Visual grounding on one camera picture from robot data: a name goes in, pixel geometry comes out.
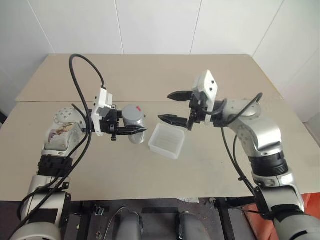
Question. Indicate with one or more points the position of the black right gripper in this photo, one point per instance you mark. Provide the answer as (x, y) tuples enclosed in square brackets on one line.
[(196, 112)]

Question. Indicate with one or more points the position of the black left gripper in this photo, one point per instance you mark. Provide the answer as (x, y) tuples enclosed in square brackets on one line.
[(112, 123)]

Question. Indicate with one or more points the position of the grey jar lid red mark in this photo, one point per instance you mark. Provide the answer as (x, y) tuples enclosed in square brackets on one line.
[(132, 113)]

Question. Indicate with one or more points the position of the silver jar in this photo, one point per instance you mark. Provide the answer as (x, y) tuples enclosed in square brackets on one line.
[(136, 138)]

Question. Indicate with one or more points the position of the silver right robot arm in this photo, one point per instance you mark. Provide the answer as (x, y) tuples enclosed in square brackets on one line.
[(265, 132)]

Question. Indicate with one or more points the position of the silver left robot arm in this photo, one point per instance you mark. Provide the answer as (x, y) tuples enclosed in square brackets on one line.
[(37, 187)]

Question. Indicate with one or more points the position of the white translucent plastic box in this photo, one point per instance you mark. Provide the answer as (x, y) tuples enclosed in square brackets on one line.
[(166, 140)]

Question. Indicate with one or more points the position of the small metal clip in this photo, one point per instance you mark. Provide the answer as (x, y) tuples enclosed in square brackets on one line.
[(99, 210)]

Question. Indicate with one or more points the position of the crumpled paper scrap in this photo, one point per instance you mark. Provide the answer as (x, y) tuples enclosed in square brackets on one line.
[(188, 199)]

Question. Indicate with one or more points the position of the dark rounded shape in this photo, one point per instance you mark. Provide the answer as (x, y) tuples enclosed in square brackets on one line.
[(130, 225)]

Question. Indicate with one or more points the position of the black base platform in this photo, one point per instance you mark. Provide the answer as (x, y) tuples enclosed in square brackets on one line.
[(160, 222)]

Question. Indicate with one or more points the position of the orange cloth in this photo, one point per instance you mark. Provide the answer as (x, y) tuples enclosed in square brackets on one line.
[(250, 217)]

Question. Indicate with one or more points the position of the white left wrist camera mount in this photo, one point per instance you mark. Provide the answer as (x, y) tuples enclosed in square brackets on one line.
[(100, 117)]

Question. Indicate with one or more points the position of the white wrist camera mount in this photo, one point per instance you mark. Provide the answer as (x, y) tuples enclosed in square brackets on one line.
[(207, 85), (100, 117)]

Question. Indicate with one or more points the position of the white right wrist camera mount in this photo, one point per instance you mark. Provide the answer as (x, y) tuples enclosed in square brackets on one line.
[(207, 85)]

